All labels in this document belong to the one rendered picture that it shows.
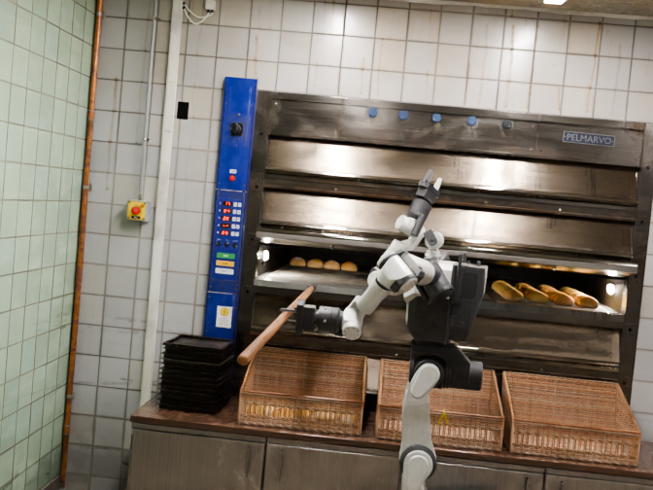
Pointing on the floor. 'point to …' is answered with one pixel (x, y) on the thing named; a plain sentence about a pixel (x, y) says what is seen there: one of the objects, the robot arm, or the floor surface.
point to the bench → (335, 459)
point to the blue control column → (236, 150)
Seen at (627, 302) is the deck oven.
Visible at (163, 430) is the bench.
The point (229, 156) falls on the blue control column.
